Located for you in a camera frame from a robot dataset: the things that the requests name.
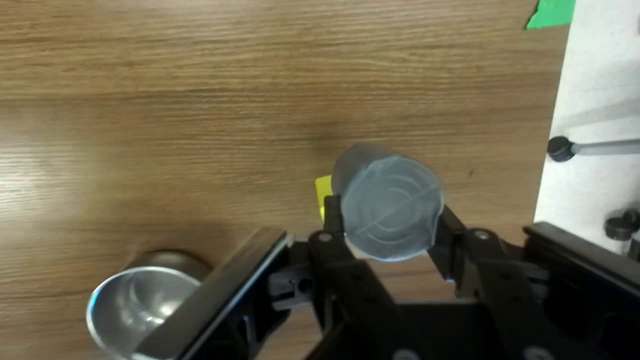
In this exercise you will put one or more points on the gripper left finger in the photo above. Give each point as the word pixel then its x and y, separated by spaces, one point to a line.
pixel 345 280

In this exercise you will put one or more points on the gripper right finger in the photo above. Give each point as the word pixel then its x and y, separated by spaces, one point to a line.
pixel 492 270

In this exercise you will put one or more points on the grey translucent plastic cup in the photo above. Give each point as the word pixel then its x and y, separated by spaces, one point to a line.
pixel 390 200

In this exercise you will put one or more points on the silver metal pot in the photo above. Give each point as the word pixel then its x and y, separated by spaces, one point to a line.
pixel 132 305

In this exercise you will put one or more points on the yellow block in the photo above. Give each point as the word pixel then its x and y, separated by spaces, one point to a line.
pixel 323 195

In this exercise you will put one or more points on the black round foot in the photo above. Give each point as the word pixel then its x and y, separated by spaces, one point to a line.
pixel 621 226

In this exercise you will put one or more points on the grey stand leg black foot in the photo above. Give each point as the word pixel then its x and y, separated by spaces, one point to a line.
pixel 590 148

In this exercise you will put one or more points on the green tape piece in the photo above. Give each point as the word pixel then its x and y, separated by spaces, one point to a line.
pixel 550 12

